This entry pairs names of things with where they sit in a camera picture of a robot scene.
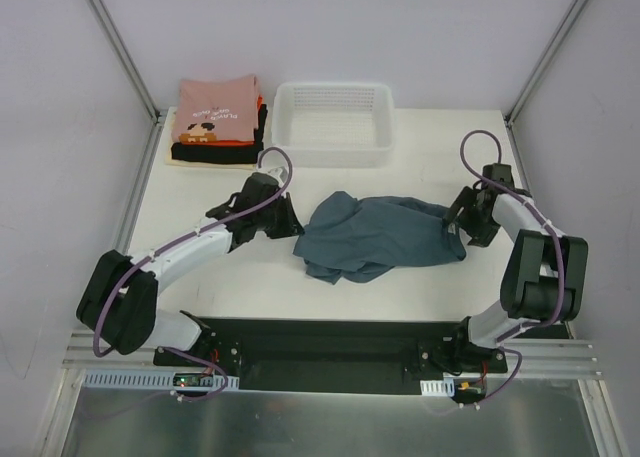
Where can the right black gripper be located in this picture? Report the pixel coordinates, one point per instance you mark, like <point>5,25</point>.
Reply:
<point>465,216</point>

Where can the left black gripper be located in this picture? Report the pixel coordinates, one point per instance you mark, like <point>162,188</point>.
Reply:
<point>279,216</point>

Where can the blue-grey t shirt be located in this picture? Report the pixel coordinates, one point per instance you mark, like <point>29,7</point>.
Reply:
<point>359,240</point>

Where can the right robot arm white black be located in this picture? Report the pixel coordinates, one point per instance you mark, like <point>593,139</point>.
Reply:
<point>544,277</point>

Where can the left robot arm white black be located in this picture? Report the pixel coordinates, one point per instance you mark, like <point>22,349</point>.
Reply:
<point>120,301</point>

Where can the white plastic basket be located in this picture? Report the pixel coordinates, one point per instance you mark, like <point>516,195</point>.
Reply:
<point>334,124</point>

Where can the black folded t shirt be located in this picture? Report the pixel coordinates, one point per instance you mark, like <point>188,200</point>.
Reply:
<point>224,155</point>

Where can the orange folded t shirt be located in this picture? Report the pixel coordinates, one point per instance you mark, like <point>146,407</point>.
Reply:
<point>231,125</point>

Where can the pink folded t shirt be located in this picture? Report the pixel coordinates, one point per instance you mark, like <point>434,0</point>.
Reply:
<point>197,97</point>

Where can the right aluminium side rail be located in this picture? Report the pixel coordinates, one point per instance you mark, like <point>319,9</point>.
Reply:
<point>546,160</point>

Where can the aluminium side rail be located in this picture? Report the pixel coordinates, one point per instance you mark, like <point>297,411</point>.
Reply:
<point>546,160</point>
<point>124,232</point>

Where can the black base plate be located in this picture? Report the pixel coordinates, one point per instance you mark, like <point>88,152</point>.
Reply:
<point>355,357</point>

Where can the left aluminium side rail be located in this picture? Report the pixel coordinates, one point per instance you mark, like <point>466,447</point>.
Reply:
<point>124,232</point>

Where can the front aluminium rail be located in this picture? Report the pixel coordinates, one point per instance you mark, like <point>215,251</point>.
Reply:
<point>561,359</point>

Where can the right white cable duct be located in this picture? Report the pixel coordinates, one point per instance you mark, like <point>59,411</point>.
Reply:
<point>438,388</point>

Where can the white cable duct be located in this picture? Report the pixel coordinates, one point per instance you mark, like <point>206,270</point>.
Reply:
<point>158,381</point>
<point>438,388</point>

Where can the left white cable duct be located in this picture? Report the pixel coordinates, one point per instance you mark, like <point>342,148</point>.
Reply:
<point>158,381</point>

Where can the right aluminium frame post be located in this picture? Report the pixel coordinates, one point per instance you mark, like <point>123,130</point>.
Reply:
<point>562,32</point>

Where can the aluminium frame post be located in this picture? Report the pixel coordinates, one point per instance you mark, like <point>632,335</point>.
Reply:
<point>562,32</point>
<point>118,46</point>

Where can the left aluminium frame post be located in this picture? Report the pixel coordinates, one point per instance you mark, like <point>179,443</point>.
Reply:
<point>118,46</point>

